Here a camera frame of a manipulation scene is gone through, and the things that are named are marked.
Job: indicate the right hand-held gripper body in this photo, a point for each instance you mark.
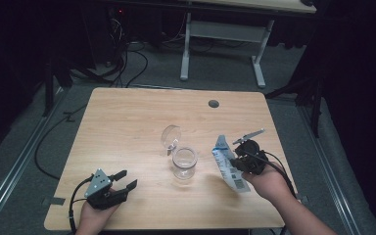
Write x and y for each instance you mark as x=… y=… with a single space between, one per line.
x=251 y=156

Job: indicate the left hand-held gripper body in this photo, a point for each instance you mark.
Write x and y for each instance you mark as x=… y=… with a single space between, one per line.
x=101 y=192

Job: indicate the white and blue pouch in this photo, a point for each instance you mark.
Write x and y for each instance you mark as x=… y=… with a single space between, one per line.
x=228 y=166

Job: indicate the clear glass jar hinged lid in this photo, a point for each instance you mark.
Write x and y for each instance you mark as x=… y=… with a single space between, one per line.
x=181 y=156

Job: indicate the person's left hand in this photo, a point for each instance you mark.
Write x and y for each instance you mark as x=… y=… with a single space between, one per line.
x=94 y=218

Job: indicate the person's right hand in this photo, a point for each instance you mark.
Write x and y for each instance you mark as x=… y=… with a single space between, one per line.
x=267 y=186

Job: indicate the grey tape strip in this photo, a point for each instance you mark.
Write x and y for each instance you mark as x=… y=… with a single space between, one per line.
x=303 y=198
x=56 y=201

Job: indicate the grey round table grommet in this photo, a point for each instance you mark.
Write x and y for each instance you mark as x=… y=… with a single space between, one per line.
x=213 y=104

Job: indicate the black stand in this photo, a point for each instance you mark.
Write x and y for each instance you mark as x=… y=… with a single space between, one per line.
x=315 y=107
x=49 y=88

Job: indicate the black device with red light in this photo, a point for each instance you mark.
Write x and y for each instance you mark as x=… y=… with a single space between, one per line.
x=119 y=19

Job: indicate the metal floor rail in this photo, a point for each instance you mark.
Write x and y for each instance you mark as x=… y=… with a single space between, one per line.
x=19 y=163
x=333 y=176

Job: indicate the white metal frame desk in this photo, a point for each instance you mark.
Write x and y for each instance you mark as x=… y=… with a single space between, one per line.
x=225 y=31

